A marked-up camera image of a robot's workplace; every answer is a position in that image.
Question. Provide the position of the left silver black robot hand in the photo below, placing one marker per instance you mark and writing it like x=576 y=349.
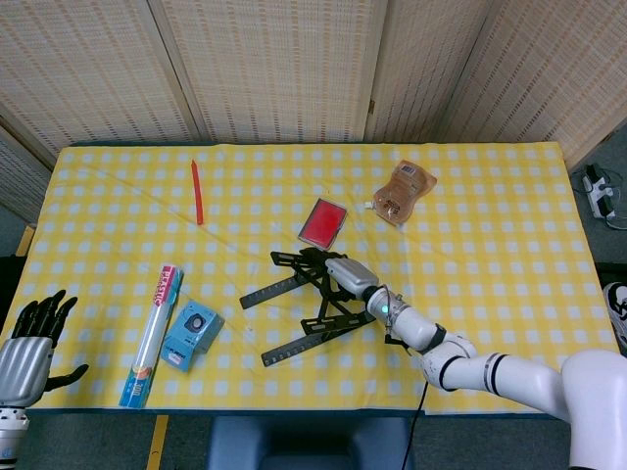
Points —
x=22 y=367

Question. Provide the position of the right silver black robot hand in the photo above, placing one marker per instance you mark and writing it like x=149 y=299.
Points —
x=350 y=276

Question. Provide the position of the black folding stand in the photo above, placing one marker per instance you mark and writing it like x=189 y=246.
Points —
x=294 y=348

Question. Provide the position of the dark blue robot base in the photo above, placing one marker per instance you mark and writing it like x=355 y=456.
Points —
x=313 y=440

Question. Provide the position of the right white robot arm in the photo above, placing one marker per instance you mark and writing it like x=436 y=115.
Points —
x=514 y=377

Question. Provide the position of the red ink pad case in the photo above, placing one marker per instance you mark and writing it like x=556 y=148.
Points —
x=321 y=222

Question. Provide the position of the brown sauce pouch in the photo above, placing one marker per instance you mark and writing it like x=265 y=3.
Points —
x=399 y=196

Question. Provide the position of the plastic wrap box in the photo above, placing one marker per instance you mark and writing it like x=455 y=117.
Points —
x=152 y=333

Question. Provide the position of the yellow white checked tablecloth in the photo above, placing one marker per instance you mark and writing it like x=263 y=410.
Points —
x=490 y=294

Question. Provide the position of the blue speaker box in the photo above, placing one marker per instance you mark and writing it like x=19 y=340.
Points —
x=193 y=333

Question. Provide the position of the red plastic stick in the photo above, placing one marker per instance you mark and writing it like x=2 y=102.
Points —
x=198 y=196

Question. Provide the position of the woven folding screen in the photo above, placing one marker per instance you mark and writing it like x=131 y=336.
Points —
x=294 y=73

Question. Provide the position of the white power strip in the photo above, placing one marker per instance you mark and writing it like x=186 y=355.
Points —
x=597 y=193

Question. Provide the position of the black and white shoe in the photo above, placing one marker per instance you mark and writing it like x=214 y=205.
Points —
x=617 y=308

